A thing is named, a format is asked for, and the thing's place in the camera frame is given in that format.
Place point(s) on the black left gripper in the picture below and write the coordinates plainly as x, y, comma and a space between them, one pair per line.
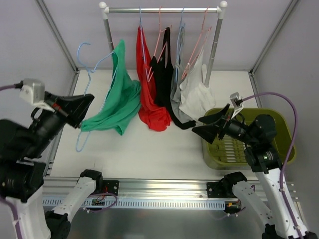
58, 109

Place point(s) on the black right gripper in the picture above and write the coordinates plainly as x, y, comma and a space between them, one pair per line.
223, 126

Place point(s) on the green tank top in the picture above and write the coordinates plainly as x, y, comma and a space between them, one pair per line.
122, 101

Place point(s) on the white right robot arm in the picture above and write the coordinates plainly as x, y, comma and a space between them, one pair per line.
279, 217

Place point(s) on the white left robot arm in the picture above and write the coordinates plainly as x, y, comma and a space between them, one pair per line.
21, 173

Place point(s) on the white tank top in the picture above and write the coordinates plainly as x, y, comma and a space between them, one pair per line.
196, 97

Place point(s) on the grey tank top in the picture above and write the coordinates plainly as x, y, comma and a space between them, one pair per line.
175, 97

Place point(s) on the red tank top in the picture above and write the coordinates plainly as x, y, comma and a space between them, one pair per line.
155, 117

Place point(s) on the black tank top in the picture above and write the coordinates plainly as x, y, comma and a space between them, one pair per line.
163, 72

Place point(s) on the pink hanger under white top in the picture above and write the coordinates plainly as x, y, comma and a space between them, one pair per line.
198, 46

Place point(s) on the blue hanger under red top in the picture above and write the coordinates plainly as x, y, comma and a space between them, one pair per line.
141, 36

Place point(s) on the blue hanger under grey top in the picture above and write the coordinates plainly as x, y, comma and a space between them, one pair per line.
179, 45

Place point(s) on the olive green plastic basket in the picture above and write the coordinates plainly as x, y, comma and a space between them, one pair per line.
228, 153

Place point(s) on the silver clothes rack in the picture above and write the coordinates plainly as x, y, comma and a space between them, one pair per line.
219, 10

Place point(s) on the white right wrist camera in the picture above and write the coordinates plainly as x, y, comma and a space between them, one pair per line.
237, 103

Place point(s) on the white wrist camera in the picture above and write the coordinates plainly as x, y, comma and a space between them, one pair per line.
33, 92
237, 103

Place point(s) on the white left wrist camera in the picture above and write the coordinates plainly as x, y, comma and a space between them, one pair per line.
33, 92

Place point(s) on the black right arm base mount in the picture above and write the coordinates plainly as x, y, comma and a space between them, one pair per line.
217, 190

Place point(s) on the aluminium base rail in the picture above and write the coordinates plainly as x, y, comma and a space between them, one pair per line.
138, 188

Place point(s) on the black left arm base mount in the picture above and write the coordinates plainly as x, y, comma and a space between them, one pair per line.
110, 186

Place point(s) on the aluminium corner frame post left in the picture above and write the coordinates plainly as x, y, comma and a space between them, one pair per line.
56, 34

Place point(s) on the aluminium corner frame post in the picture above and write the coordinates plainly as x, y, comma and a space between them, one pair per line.
279, 26
56, 34

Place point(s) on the white slotted cable duct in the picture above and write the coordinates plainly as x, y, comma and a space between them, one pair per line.
126, 203

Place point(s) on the aluminium corner frame post right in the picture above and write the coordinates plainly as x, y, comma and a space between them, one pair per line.
279, 26

